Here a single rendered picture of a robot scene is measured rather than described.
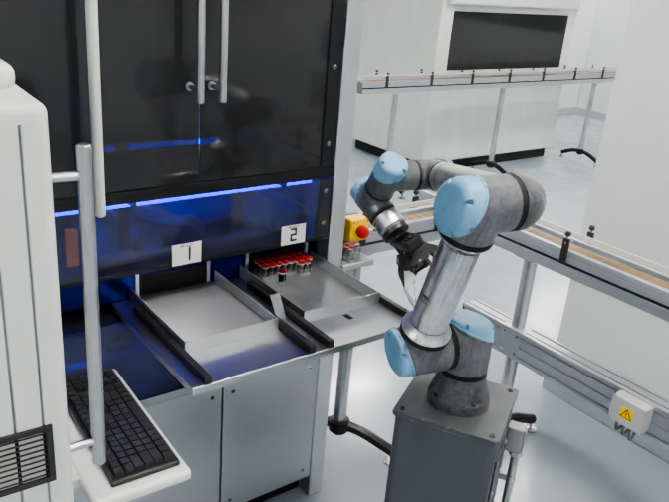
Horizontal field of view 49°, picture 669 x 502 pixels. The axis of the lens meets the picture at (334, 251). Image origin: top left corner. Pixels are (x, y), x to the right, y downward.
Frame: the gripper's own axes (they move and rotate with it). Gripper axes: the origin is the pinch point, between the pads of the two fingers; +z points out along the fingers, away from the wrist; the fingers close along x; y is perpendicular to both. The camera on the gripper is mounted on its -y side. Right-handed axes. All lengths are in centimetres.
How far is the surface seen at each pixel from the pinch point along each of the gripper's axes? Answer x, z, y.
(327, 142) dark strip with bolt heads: -3, -59, 18
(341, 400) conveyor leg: 29, -10, 110
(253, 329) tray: 42.5, -20.0, 9.2
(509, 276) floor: -110, -45, 277
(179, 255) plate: 49, -49, 11
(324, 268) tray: 14, -36, 46
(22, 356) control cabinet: 75, -16, -55
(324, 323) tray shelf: 25.9, -14.5, 20.3
